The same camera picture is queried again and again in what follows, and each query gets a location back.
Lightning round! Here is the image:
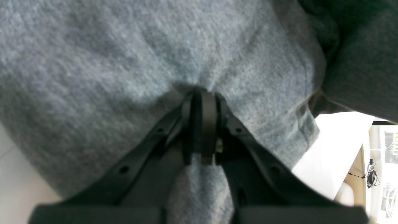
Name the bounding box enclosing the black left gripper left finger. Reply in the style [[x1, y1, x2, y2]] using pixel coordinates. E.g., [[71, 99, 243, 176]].
[[28, 92, 202, 224]]

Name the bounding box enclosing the grey t-shirt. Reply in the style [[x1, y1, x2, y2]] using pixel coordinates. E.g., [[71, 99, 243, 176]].
[[0, 0, 398, 224]]

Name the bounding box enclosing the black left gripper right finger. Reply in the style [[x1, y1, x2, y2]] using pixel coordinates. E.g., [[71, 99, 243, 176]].
[[201, 92, 370, 224]]

